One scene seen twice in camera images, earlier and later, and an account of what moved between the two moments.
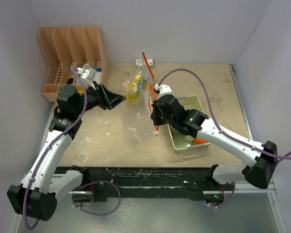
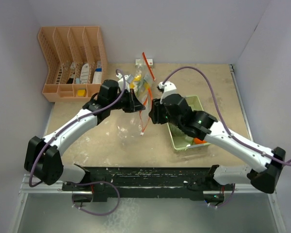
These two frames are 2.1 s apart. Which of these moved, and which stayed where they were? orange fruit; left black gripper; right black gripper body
Moved: left black gripper
Stayed: right black gripper body; orange fruit
